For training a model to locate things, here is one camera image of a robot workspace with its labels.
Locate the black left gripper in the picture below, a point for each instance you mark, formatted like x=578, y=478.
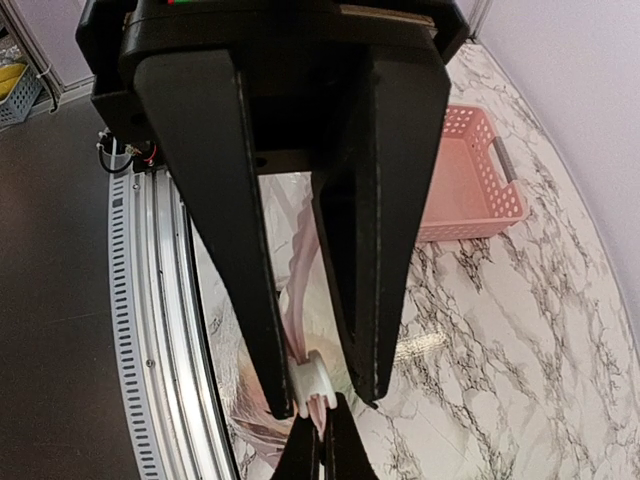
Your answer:
x=296, y=58

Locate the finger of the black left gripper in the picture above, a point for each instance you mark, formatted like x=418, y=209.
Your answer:
x=195, y=104
x=370, y=192

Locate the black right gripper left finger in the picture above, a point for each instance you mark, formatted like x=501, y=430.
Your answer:
x=300, y=458

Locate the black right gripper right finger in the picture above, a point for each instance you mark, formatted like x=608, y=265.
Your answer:
x=345, y=455

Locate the pink perforated plastic basket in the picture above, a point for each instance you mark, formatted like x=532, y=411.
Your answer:
x=474, y=193

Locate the clear pink zip top bag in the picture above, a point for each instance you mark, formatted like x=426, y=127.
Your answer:
x=302, y=291

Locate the grey crate with yellow item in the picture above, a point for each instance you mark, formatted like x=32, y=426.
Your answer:
x=20, y=88

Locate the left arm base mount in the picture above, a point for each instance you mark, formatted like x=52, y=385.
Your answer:
x=117, y=157

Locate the aluminium front rail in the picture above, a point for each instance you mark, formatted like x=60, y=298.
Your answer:
x=172, y=407

